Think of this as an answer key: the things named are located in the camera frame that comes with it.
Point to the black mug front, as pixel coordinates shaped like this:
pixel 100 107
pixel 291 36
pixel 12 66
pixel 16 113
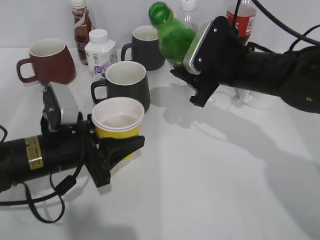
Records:
pixel 124 79

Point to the dark blue mug rear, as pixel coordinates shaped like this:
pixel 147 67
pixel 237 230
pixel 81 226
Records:
pixel 144 47

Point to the cola bottle red label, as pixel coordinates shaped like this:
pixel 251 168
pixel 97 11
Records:
pixel 244 21

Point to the white yogurt bottle purple label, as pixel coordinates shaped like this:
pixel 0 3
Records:
pixel 100 53

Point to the green soda bottle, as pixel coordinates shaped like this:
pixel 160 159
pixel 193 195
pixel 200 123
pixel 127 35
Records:
pixel 174 36

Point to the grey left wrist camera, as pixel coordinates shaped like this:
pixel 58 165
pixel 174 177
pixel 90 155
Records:
pixel 60 106

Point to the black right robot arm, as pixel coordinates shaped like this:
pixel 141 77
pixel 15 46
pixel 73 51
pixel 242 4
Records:
pixel 293 76

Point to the clear water bottle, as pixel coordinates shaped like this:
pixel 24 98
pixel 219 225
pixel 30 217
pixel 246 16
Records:
pixel 188 13

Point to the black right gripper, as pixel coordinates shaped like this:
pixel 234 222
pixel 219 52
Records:
pixel 221 59

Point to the brown ceramic mug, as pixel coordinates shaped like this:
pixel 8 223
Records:
pixel 51 61

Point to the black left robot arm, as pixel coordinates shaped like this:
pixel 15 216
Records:
pixel 20 161

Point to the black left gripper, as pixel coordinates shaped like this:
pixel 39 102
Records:
pixel 75 145

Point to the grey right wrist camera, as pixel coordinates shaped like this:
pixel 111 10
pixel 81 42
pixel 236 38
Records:
pixel 191 55

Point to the white ceramic mug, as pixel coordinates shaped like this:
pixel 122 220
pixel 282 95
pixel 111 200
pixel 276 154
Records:
pixel 253 99

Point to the brown drink bottle white cap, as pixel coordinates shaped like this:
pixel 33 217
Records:
pixel 82 27

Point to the yellow paper cup stack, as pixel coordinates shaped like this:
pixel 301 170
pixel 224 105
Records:
pixel 118 117

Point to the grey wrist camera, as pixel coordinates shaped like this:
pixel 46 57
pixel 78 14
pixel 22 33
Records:
pixel 191 55
pixel 60 106

